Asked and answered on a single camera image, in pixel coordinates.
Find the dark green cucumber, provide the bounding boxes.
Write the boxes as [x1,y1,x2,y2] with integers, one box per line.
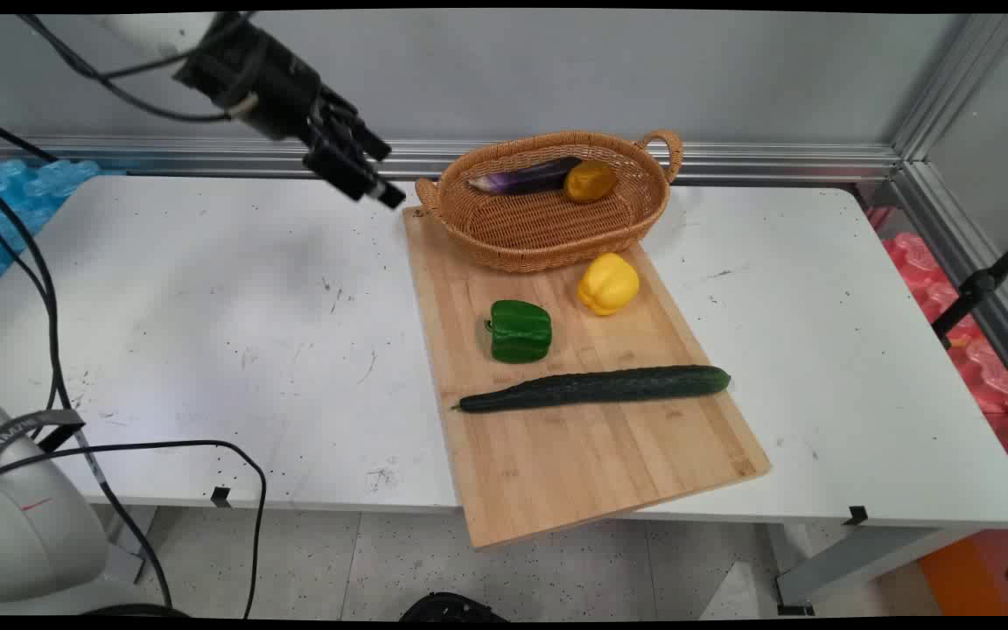
[451,365,732,414]

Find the orange bell pepper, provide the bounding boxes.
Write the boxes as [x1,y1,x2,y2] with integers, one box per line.
[564,160,620,205]

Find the thin black hanging cable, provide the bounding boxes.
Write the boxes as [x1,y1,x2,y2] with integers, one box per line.
[0,199,64,412]

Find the side aluminium frame rail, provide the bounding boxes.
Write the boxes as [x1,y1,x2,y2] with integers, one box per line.
[892,161,1008,410]

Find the bamboo cutting board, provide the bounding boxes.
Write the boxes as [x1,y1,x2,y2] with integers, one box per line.
[402,206,773,551]

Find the grey velcro cable strap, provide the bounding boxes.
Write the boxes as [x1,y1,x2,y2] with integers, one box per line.
[0,409,87,484]

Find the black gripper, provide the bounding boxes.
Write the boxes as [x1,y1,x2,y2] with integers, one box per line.
[173,16,408,210]

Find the red foam mat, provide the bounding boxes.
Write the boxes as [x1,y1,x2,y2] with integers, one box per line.
[867,206,1008,526]

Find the black round floor object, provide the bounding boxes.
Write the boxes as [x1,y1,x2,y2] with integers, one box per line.
[398,591,510,623]

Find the purple eggplant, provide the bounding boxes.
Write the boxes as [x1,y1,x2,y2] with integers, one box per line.
[467,157,585,196]

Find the upright aluminium frame post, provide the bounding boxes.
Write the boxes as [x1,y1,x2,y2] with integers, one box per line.
[892,12,1008,164]

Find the blue foam mat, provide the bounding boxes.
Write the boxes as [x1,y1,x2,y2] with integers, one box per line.
[0,158,125,309]

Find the yellow bell pepper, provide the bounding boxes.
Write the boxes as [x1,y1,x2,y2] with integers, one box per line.
[577,253,641,317]

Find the long black arm cable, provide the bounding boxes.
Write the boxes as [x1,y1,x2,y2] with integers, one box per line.
[0,166,174,611]

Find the black tripod stand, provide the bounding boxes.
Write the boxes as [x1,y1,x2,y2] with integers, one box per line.
[932,222,1008,348]

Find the green bell pepper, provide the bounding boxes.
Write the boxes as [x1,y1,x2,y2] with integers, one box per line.
[484,299,554,365]

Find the horizontal aluminium frame rail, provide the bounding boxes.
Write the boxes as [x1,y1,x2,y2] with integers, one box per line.
[0,134,904,186]

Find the black cable to gripper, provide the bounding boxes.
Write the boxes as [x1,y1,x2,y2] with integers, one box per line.
[17,12,253,123]

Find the orange floor mat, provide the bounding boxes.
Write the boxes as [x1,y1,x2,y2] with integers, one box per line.
[918,532,1008,616]

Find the black cable looping to floor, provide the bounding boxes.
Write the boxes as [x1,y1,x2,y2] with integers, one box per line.
[0,440,268,619]

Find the grey metal table leg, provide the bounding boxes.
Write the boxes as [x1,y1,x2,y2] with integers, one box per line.
[773,522,983,616]
[91,505,157,585]

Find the short black background cable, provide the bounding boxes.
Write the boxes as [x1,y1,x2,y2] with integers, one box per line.
[0,112,60,165]

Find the woven wicker basket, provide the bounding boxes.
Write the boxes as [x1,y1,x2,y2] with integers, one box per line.
[415,129,685,274]

